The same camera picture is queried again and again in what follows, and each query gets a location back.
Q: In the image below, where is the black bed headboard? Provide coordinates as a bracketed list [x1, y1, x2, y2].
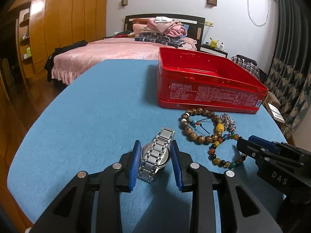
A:
[123, 13, 205, 51]

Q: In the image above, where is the blue table cloth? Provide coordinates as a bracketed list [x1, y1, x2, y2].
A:
[7, 59, 285, 232]

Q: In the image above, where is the white hanging cable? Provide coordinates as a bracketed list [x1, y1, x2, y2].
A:
[246, 0, 271, 28]

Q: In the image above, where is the yellow pikachu plush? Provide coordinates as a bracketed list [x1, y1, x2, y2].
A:
[209, 37, 218, 48]

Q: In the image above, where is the multicolour bead bracelet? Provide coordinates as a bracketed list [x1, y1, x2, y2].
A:
[208, 132, 247, 169]

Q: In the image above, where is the left wall lamp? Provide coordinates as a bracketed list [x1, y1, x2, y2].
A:
[121, 0, 128, 7]

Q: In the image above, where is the silver chain star pendant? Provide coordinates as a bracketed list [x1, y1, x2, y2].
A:
[220, 113, 237, 133]

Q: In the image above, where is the white book on stool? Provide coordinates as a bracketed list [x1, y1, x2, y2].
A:
[266, 103, 285, 123]

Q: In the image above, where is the black clothing on bed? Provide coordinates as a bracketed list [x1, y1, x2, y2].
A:
[44, 40, 88, 85]

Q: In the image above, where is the brown wooden bead bracelet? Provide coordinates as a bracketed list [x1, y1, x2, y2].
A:
[180, 107, 226, 144]

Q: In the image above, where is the wooden wardrobe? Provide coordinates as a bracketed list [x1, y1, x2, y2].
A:
[10, 0, 107, 78]

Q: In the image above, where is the wall lamp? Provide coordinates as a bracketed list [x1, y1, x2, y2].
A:
[121, 0, 128, 7]
[207, 0, 217, 7]

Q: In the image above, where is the pink covered bed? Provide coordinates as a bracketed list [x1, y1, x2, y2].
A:
[51, 37, 198, 86]

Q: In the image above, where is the silver metal wristwatch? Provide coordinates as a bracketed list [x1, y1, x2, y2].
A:
[137, 127, 175, 183]

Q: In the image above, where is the right wall lamp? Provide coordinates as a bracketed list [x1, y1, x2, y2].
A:
[207, 0, 217, 7]

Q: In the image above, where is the black nightstand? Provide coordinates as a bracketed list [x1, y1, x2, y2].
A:
[200, 44, 228, 58]

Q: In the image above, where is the red tin box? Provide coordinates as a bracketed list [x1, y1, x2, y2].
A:
[156, 47, 268, 114]

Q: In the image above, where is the pile of folded clothes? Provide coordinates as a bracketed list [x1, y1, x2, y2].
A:
[132, 16, 188, 48]

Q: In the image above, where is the dark floral curtain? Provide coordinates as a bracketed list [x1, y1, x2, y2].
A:
[266, 0, 310, 138]

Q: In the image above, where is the plaid cloth covered chair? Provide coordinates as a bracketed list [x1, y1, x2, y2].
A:
[230, 54, 260, 79]

